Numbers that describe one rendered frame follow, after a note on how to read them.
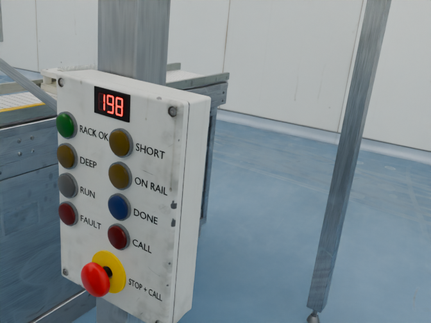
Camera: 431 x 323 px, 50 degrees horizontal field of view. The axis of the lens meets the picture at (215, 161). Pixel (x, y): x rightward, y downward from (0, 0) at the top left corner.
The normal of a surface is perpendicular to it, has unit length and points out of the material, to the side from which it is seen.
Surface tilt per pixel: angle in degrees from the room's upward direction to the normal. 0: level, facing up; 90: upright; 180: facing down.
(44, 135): 90
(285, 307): 0
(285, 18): 90
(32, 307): 90
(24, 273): 90
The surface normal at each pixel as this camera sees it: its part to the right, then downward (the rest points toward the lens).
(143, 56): 0.84, 0.26
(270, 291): 0.10, -0.93
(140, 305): -0.53, 0.25
